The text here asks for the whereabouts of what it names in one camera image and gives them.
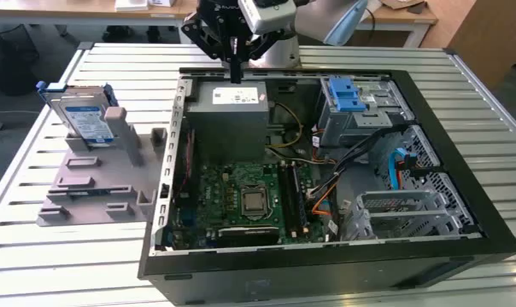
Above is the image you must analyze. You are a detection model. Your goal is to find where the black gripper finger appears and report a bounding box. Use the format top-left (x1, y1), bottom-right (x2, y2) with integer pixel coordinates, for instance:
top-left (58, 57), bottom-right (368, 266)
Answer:
top-left (181, 12), bottom-right (238, 84)
top-left (237, 30), bottom-right (285, 84)

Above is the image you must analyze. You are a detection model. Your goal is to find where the black waste bin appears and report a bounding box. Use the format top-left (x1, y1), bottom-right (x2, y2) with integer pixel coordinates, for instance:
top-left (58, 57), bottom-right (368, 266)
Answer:
top-left (0, 24), bottom-right (41, 97)

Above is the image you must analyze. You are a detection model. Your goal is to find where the metal optical drive cage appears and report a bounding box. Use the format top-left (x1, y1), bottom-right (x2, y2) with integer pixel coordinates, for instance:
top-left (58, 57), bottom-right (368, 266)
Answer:
top-left (317, 76), bottom-right (416, 150)

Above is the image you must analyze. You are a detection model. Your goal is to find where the large white box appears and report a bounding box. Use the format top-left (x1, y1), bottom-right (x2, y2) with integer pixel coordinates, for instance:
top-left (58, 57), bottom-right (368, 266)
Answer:
top-left (115, 0), bottom-right (150, 13)

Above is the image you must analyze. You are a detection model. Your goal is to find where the silver CPU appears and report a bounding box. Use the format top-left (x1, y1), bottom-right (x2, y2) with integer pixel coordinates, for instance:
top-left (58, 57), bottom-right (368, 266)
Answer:
top-left (241, 191), bottom-right (269, 216)

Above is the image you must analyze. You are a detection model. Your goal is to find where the orange wire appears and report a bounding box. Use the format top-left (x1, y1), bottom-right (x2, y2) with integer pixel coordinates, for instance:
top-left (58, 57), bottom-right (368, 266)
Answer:
top-left (312, 188), bottom-right (340, 218)

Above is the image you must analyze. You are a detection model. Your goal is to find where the green motherboard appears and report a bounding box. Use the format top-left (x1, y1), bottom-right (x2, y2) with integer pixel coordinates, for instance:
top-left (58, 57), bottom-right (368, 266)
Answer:
top-left (172, 161), bottom-right (328, 250)

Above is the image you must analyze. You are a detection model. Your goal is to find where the grey power supply unit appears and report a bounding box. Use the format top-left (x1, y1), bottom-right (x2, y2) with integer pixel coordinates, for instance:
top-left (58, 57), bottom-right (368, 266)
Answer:
top-left (185, 80), bottom-right (272, 164)

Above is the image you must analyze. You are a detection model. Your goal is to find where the hard disk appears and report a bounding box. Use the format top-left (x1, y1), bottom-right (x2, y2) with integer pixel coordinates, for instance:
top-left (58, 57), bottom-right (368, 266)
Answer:
top-left (35, 81), bottom-right (119, 148)

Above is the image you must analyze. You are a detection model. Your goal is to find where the wooden desk white frame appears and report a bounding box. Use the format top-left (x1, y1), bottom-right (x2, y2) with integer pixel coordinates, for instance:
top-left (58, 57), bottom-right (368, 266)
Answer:
top-left (364, 0), bottom-right (439, 49)
top-left (0, 0), bottom-right (193, 44)

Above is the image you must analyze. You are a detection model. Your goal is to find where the black PC case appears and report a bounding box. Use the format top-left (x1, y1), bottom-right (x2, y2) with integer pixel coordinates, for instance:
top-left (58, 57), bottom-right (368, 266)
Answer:
top-left (137, 67), bottom-right (516, 305)

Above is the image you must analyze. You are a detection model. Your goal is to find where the wooden cabinet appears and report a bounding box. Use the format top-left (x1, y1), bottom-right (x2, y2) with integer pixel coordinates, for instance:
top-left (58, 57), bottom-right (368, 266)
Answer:
top-left (420, 0), bottom-right (516, 90)

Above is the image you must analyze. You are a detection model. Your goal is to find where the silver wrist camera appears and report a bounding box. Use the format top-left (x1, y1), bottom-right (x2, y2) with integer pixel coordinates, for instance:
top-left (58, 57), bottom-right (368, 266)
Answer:
top-left (238, 0), bottom-right (299, 35)

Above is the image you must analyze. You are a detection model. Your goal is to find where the RAM stick with blue label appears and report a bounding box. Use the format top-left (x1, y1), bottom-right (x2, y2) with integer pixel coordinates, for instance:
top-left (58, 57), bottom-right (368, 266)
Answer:
top-left (67, 189), bottom-right (113, 196)

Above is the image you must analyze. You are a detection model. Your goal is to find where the installed RAM stick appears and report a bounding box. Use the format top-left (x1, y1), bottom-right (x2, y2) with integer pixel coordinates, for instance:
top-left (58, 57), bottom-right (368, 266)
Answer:
top-left (291, 166), bottom-right (309, 231)

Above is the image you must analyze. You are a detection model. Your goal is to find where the black wire bundle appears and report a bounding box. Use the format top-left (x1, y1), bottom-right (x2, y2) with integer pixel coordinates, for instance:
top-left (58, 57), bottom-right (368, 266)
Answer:
top-left (307, 126), bottom-right (418, 199)

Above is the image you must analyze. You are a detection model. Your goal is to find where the black graphics card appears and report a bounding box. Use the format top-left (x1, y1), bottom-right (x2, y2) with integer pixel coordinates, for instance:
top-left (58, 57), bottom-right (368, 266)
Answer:
top-left (214, 225), bottom-right (281, 248)

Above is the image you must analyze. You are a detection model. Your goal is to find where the metal disk bay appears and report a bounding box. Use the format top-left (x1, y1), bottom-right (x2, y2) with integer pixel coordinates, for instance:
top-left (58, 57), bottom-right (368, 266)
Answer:
top-left (355, 190), bottom-right (472, 240)

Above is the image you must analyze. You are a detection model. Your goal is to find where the blue data wire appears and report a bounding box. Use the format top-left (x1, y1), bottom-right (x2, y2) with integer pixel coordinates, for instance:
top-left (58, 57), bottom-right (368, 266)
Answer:
top-left (385, 147), bottom-right (418, 192)

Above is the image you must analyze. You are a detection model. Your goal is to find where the grey parts rack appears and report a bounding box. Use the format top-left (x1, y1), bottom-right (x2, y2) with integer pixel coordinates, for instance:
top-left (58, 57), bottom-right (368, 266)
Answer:
top-left (35, 107), bottom-right (170, 227)

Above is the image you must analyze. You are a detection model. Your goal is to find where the blue plastic drive latch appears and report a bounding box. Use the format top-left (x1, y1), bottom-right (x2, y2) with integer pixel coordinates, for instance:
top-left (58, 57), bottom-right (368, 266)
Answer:
top-left (328, 76), bottom-right (368, 113)

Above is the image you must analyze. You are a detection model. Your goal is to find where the yellow wire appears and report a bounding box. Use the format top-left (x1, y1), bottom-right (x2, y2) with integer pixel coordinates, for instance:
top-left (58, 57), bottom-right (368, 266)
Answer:
top-left (266, 102), bottom-right (305, 150)

